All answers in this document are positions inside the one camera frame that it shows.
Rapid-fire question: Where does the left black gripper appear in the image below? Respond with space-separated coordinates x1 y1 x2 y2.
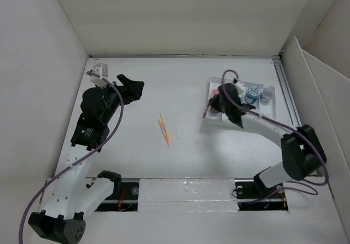
97 74 143 124

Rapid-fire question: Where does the red gel pen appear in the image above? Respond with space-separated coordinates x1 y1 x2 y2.
202 103 211 118

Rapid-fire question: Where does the blue patterned round tin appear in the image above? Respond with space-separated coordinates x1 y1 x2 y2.
244 86 261 104

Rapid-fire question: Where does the orange highlighter pen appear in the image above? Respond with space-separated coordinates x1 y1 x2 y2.
158 119 170 147

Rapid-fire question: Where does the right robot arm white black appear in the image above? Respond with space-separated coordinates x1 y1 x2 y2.
203 82 327 201

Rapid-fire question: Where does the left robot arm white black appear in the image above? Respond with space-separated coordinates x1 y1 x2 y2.
28 72 144 243

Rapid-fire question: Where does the white divided organizer tray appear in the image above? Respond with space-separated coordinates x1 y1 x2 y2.
203 77 276 130

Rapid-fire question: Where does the long yellow highlighter pen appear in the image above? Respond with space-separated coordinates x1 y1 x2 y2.
160 113 169 136

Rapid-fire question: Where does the small clear glitter jar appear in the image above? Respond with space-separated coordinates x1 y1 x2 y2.
260 88 274 102

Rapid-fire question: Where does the white folded cardboard panel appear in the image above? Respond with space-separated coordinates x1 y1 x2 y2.
281 37 349 235

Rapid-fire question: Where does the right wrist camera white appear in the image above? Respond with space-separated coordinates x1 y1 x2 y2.
234 80 246 96

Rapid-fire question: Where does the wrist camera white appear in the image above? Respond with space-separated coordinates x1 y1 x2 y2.
234 80 246 96
90 63 108 88

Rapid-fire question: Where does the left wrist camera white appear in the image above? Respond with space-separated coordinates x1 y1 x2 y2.
90 63 108 88

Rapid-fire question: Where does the aluminium side rail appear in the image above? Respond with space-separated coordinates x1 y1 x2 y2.
272 56 301 126

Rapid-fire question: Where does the black mounting rail base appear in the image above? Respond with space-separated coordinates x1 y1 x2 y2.
96 178 288 213

